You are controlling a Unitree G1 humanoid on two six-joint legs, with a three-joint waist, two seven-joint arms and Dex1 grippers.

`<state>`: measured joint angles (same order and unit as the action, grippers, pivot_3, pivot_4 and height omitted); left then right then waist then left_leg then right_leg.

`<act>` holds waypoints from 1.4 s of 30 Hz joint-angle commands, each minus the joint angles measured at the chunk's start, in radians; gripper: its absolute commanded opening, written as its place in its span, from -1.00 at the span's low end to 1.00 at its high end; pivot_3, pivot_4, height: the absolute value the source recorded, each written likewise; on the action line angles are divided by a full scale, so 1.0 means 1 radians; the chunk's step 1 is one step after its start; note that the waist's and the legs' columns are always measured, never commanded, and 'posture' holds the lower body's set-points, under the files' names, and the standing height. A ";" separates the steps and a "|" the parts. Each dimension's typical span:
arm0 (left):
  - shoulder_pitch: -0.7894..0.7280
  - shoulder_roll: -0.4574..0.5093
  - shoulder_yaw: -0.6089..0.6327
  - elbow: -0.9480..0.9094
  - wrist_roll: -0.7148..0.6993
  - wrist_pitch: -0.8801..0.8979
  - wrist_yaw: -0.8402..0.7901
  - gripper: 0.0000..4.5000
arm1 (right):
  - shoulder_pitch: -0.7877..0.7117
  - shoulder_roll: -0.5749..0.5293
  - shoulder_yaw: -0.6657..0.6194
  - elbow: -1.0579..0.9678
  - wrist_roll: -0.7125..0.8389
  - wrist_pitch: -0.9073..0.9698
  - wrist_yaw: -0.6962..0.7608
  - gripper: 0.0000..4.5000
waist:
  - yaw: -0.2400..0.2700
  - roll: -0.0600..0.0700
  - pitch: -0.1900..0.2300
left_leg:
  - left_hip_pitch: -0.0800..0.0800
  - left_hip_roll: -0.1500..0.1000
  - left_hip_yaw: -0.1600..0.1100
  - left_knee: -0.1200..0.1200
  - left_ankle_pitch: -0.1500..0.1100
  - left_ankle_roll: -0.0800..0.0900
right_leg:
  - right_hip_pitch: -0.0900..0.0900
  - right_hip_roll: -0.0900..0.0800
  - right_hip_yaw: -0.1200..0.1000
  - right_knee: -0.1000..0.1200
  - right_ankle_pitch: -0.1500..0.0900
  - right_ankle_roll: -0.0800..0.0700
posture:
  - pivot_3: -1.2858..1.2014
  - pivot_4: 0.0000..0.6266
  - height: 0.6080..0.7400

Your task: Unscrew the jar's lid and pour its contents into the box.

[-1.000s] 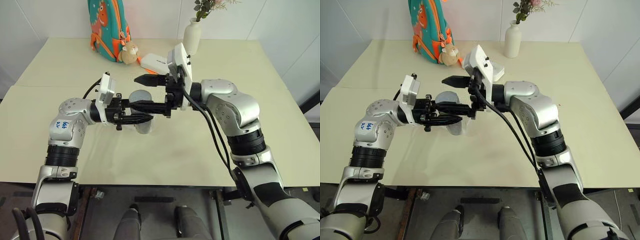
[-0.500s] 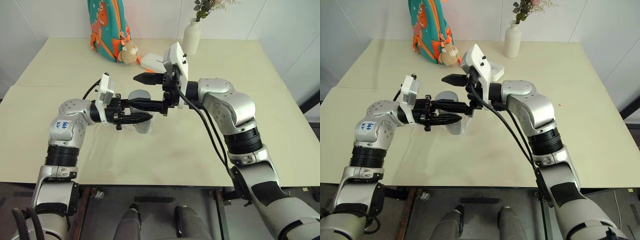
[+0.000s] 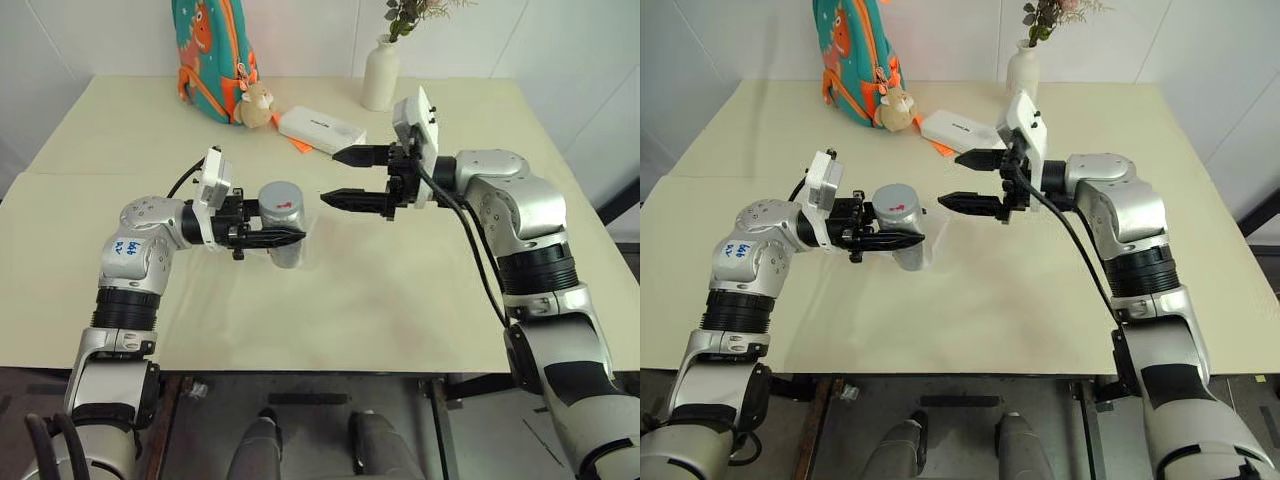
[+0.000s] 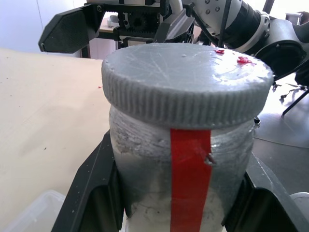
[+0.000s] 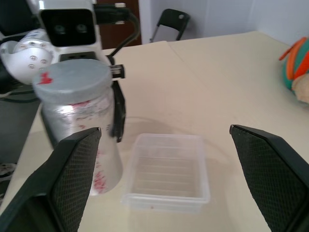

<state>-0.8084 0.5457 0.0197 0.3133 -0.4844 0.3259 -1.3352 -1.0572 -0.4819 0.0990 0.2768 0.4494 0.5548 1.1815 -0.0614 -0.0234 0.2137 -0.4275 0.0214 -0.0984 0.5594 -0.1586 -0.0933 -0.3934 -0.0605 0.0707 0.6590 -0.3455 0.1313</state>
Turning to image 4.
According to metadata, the clear plastic box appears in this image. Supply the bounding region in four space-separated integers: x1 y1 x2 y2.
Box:
0 189 66 232

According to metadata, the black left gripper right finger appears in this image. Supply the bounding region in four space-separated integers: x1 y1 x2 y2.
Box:
221 144 309 232

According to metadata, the wooden background desk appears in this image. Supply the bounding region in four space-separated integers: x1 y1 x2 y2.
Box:
98 14 120 33

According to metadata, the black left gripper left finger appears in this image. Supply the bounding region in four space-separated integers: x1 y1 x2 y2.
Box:
51 131 126 232

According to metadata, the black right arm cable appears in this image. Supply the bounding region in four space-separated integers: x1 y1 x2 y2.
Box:
218 0 231 47

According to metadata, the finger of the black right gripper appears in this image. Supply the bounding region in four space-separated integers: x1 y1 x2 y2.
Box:
154 9 195 44
38 5 106 54

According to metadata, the black chair base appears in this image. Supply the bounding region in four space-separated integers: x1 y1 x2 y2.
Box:
272 81 309 117

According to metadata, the grey jar with red tape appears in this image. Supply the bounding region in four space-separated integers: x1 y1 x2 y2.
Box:
108 106 256 232

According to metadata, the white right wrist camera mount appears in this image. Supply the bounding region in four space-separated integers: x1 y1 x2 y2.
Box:
169 0 242 36

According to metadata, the grey ribbed jar lid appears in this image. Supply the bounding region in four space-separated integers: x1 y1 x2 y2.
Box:
101 42 274 128

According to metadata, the white round object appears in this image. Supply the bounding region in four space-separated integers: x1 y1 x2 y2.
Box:
289 191 309 211

